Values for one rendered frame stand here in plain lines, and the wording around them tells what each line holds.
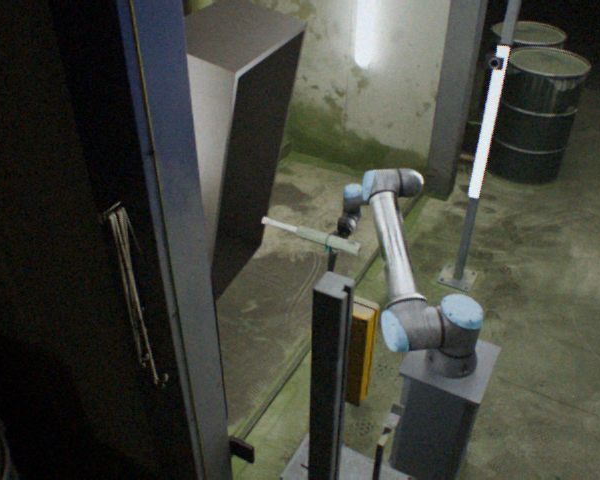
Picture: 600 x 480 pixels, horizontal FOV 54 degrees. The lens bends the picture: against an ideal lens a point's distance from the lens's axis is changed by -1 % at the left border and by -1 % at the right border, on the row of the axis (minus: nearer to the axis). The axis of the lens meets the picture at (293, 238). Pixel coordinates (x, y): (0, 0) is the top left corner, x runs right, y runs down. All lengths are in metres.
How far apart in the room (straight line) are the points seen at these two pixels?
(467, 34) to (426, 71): 0.36
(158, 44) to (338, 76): 3.16
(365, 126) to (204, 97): 2.45
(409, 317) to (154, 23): 1.32
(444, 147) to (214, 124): 2.41
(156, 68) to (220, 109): 0.82
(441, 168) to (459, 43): 0.88
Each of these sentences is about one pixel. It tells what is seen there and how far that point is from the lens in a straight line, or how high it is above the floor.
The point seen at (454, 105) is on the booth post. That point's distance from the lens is 4.09.
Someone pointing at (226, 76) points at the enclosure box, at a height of 1.62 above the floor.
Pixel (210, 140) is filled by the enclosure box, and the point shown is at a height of 1.37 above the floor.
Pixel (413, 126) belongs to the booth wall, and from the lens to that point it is 4.23.
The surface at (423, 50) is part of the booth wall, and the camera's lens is 4.03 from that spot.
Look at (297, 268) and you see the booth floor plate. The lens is 3.60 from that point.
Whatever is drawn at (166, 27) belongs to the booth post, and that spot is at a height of 1.97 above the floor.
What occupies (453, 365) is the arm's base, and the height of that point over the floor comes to 0.70.
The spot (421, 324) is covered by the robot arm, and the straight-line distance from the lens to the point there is 2.10.
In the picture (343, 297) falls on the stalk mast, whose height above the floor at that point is 1.64.
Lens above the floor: 2.33
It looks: 37 degrees down
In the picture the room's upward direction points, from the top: straight up
